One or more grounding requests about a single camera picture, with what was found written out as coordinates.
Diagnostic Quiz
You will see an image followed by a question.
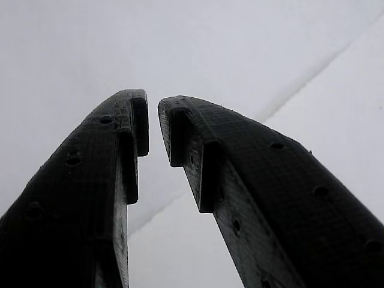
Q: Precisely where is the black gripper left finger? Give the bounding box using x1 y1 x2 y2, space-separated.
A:
0 88 150 288

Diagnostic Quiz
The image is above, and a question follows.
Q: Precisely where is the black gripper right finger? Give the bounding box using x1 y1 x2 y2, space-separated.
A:
157 95 384 288

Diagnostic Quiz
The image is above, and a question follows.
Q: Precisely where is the white table cloth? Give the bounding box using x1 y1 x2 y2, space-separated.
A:
0 0 384 288

